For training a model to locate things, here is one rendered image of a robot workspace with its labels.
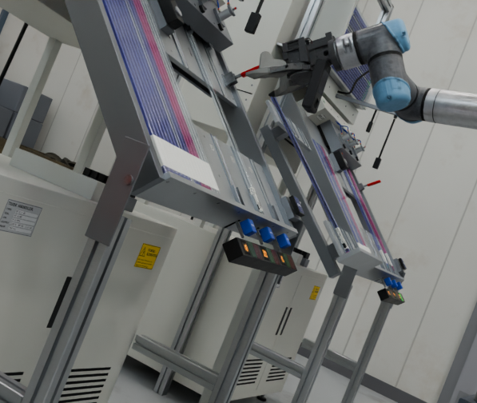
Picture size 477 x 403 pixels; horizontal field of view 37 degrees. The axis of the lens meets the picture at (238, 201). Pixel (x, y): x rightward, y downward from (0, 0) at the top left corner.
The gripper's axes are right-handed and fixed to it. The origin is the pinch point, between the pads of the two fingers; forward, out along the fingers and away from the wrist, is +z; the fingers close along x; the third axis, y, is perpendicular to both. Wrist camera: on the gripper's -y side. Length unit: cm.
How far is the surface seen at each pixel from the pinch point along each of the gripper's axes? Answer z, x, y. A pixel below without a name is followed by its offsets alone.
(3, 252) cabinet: 42, 40, -35
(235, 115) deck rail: 13.4, -18.9, 3.0
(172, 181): 2, 45, -32
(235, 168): 7.0, 3.8, -18.6
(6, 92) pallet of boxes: 315, -302, 199
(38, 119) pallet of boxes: 305, -328, 180
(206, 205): 4.7, 27.6, -32.2
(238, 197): 4.0, 12.2, -27.9
